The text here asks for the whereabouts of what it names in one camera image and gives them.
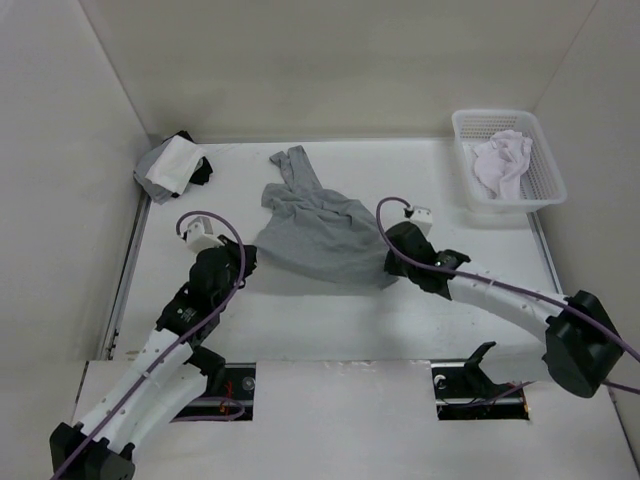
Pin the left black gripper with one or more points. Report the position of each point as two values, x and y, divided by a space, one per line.
251 262

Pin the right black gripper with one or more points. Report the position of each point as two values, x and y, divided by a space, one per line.
391 267

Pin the grey tank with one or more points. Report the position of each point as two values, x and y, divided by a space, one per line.
157 193
317 232

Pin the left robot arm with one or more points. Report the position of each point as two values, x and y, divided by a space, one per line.
172 370

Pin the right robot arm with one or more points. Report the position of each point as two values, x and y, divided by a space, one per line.
576 331

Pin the folded grey tank top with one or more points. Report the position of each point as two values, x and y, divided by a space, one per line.
157 193

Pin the folded white tank top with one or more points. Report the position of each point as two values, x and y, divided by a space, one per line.
176 165

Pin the white tank top in basket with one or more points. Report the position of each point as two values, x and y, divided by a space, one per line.
496 166

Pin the white plastic basket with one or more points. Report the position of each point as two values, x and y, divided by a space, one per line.
541 185

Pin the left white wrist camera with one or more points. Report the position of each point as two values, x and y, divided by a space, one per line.
199 235

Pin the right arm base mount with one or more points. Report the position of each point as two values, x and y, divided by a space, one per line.
463 391

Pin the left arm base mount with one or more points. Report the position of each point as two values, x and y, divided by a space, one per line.
235 390

